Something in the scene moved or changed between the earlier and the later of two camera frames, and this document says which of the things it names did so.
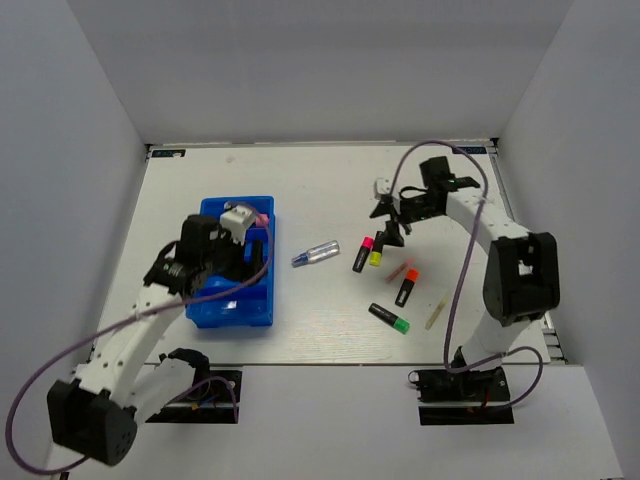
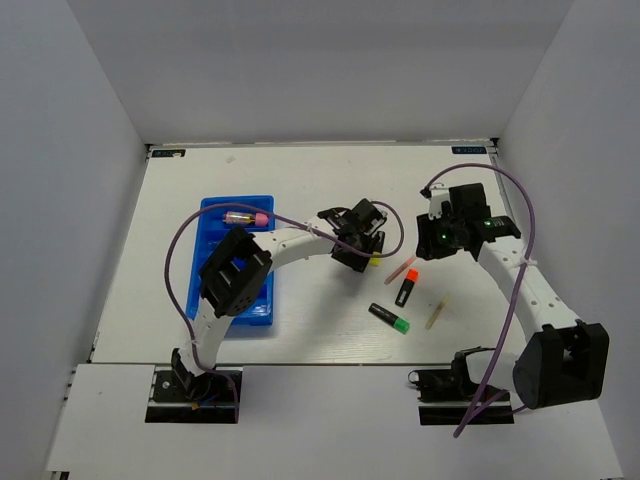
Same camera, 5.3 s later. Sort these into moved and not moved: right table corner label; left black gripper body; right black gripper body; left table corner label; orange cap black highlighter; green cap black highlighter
Moved: right black gripper body; left black gripper body
Not moved: left table corner label; orange cap black highlighter; green cap black highlighter; right table corner label
